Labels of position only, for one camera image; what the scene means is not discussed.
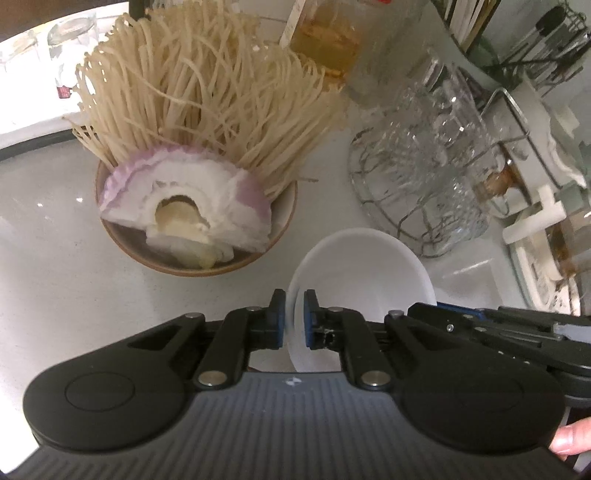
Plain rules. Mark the person's right hand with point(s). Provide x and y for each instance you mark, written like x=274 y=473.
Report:
x=572 y=438

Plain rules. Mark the pale green chopstick holder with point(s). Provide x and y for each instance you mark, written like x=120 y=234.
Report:
x=482 y=69

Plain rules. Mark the cut purple onion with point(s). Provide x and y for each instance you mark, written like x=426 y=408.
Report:
x=184 y=184

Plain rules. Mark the white glass tray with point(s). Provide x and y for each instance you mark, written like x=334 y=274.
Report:
x=27 y=122

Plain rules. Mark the small clear glass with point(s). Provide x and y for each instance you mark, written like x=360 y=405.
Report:
x=18 y=53

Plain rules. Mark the tan ceramic bowl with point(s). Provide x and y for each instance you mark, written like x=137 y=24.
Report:
x=134 y=251

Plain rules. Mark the small white bowl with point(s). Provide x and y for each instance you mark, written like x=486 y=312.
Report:
x=360 y=263

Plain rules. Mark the dried noodle bundle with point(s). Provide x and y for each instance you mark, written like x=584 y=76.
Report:
x=198 y=78

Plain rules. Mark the white patterned dish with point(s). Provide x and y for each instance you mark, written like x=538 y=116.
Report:
x=540 y=272

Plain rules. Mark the clear glass cup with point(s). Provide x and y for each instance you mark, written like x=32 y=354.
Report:
x=457 y=106
x=461 y=207
x=406 y=152

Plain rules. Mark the red lid glass jar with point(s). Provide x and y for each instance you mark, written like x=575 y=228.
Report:
x=323 y=46

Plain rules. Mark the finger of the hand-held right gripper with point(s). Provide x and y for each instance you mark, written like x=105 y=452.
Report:
x=508 y=344
x=461 y=310

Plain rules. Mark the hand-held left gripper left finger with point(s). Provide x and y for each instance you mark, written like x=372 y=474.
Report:
x=278 y=323

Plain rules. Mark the small glass with red mark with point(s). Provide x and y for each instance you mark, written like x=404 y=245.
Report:
x=69 y=55

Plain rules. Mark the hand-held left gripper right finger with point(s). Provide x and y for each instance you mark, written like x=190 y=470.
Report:
x=308 y=323

